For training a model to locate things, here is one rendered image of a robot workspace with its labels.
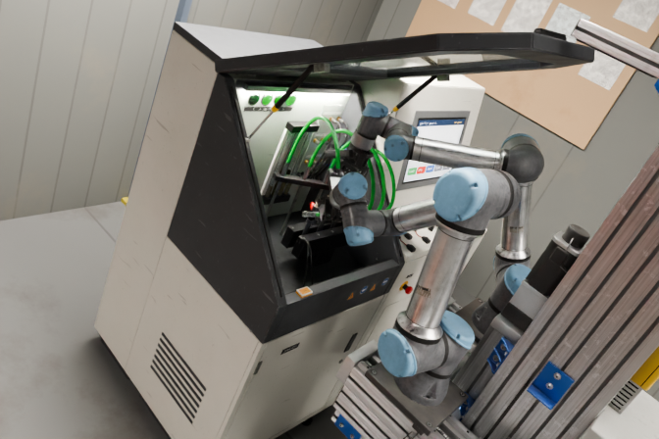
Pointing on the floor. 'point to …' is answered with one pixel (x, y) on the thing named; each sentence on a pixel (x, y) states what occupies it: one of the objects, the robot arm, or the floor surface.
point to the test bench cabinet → (194, 354)
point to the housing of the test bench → (168, 169)
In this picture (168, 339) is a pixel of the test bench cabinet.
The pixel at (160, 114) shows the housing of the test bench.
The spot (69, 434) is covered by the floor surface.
